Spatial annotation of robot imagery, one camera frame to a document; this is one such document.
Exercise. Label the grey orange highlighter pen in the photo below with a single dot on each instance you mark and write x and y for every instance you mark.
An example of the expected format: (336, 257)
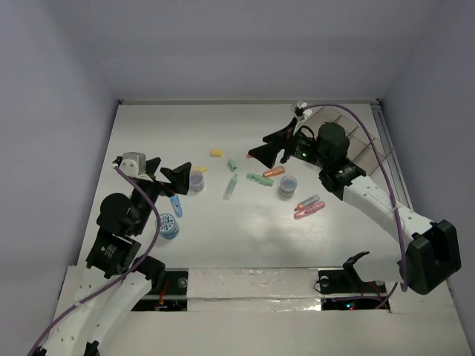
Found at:
(307, 202)

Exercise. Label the blue highlighter pen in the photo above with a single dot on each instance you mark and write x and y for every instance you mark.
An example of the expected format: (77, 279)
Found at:
(176, 205)

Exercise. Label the pink highlighter pen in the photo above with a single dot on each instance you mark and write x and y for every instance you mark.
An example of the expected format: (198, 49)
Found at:
(309, 210)

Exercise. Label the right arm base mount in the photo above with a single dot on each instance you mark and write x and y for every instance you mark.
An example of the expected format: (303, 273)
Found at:
(339, 293)

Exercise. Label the yellow marker cap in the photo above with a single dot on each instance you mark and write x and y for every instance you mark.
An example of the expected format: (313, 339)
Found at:
(215, 153)

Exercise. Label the green marker cap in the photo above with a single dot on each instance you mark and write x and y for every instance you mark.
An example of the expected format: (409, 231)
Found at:
(232, 165)

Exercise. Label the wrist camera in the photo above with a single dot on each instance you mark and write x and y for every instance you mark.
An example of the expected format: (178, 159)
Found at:
(132, 164)
(298, 110)

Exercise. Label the blue lid pin jar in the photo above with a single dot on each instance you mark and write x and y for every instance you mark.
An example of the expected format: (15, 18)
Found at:
(169, 227)

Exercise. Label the clear compartment organizer tray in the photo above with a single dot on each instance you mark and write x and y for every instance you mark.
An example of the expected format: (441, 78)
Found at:
(360, 150)

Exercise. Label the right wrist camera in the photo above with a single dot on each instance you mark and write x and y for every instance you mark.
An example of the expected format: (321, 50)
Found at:
(298, 110)

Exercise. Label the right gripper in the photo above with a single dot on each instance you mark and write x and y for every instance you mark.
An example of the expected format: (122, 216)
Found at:
(275, 142)

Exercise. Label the clear green highlighter body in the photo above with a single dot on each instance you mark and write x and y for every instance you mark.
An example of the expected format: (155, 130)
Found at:
(230, 188)

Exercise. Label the paperclip jar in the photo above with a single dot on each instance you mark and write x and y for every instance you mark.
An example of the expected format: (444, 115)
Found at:
(288, 185)
(196, 181)

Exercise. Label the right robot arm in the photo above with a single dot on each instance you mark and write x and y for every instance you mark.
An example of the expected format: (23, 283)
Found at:
(430, 250)

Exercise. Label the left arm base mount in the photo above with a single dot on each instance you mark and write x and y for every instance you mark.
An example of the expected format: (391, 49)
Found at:
(170, 297)

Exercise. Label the yellow highlighter body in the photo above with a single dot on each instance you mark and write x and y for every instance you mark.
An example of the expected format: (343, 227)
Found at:
(199, 169)

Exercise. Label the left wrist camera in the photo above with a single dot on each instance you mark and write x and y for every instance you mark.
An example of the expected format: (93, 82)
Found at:
(132, 164)

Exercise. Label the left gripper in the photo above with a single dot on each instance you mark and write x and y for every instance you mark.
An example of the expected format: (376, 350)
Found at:
(155, 182)

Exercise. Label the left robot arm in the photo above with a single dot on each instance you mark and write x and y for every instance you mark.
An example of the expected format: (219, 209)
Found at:
(119, 269)

